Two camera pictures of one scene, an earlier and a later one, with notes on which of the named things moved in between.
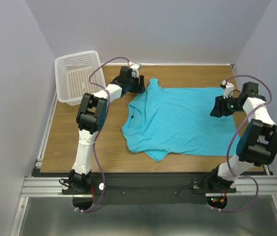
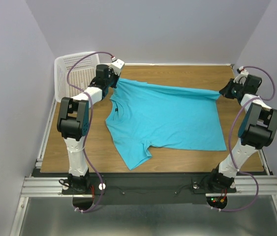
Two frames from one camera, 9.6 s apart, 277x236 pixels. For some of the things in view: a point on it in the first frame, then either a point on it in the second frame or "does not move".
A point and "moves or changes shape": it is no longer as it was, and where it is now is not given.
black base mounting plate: (151, 189) does not move
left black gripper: (139, 88) -> (110, 71)
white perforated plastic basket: (73, 72) does not move
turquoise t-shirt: (161, 121) moves or changes shape
